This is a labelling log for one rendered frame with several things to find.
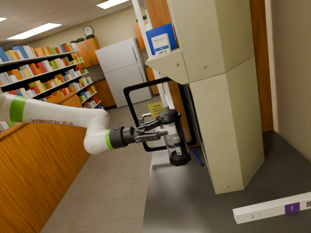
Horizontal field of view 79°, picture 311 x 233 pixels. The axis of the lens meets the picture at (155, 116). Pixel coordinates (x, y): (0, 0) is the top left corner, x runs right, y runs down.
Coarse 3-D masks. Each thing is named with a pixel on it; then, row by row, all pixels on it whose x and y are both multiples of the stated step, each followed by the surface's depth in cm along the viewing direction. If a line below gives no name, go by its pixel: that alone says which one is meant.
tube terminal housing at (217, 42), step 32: (192, 0) 50; (224, 0) 52; (192, 32) 53; (224, 32) 54; (192, 64) 56; (224, 64) 56; (224, 96) 59; (256, 96) 72; (224, 128) 64; (256, 128) 75; (224, 160) 69; (256, 160) 78; (224, 192) 75
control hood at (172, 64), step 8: (176, 48) 71; (152, 56) 68; (160, 56) 58; (168, 56) 56; (176, 56) 56; (152, 64) 57; (160, 64) 57; (168, 64) 57; (176, 64) 56; (184, 64) 56; (160, 72) 58; (168, 72) 58; (176, 72) 57; (184, 72) 57; (176, 80) 58; (184, 80) 58
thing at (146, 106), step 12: (168, 84) 91; (132, 96) 97; (144, 96) 96; (156, 96) 95; (168, 96) 94; (180, 96) 92; (144, 108) 99; (156, 108) 97; (180, 108) 95; (144, 120) 102; (180, 120) 98; (156, 144) 107
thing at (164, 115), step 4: (164, 108) 76; (168, 108) 76; (164, 112) 77; (168, 112) 77; (172, 112) 76; (176, 112) 76; (160, 116) 76; (164, 116) 75; (168, 116) 74; (172, 116) 74; (160, 120) 76; (164, 120) 75
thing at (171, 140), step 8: (168, 120) 74; (176, 128) 76; (168, 136) 77; (176, 136) 77; (184, 136) 80; (168, 144) 80; (176, 144) 78; (184, 144) 80; (168, 152) 83; (176, 152) 80; (184, 152) 81
